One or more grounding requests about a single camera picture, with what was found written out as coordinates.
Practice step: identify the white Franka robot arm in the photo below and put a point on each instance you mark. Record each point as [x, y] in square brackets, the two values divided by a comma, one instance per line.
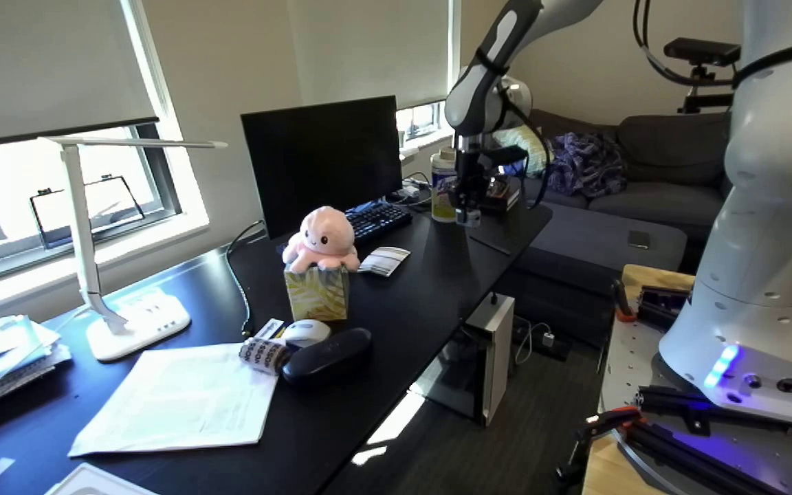
[762, 229]

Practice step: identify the patterned tissue box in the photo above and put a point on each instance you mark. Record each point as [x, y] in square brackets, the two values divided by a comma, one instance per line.
[318, 292]

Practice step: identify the small black box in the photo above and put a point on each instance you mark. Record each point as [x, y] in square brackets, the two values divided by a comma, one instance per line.
[503, 196]

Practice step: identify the silver black computer tower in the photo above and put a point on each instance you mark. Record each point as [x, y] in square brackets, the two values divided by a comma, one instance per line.
[494, 359]

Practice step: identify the black power adapter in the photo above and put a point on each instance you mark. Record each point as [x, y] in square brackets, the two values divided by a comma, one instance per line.
[550, 343]

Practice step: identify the white paper stack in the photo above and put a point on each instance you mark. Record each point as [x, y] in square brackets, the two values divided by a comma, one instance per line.
[180, 399]

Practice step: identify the black blue keyboard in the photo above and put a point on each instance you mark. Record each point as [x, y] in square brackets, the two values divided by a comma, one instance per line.
[378, 218]

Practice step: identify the wooden board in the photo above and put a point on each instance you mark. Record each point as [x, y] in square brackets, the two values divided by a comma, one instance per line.
[653, 275]

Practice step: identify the purple blanket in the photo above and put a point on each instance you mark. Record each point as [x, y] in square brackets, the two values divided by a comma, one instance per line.
[589, 167]

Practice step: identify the black metal rail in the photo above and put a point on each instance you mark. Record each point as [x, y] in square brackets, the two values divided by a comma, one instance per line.
[688, 458]

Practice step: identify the white desk lamp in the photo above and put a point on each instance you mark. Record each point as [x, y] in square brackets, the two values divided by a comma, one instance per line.
[136, 326]

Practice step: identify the white paper sheet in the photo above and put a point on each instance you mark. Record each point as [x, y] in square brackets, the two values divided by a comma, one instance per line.
[94, 483]

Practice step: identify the small beige window blind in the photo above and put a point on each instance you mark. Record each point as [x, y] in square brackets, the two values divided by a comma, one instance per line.
[371, 46]

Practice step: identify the large beige window blind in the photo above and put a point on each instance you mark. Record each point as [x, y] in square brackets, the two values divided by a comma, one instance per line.
[47, 64]

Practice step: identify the black computer monitor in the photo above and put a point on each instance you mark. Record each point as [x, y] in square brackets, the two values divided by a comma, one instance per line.
[322, 161]

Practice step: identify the pink plush octopus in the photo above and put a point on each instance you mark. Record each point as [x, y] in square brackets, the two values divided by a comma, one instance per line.
[322, 237]

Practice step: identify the tan masking tape roll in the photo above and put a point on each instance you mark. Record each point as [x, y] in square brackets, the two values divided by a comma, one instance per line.
[447, 154]

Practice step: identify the black camera on tripod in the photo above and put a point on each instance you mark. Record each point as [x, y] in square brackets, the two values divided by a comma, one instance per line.
[703, 51]

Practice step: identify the white paper packet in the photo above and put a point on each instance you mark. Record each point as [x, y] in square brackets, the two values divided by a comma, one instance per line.
[385, 259]

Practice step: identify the striped small pouch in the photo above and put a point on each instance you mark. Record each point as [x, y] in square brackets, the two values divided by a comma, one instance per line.
[261, 351]

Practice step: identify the dark grey couch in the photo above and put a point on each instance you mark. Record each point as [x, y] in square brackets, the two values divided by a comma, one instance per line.
[653, 201]

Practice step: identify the black glasses case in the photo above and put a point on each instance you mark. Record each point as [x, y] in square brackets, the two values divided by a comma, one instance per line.
[327, 352]

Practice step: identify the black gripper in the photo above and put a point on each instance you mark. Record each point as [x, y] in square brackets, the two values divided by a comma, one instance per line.
[479, 161]

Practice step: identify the red black clamp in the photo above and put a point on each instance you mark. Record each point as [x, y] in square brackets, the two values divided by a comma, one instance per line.
[597, 428]

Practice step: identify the light green pillow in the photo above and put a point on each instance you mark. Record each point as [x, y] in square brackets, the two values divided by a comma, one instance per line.
[530, 139]

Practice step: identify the white computer mouse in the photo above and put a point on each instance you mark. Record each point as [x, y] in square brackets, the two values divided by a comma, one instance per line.
[305, 332]

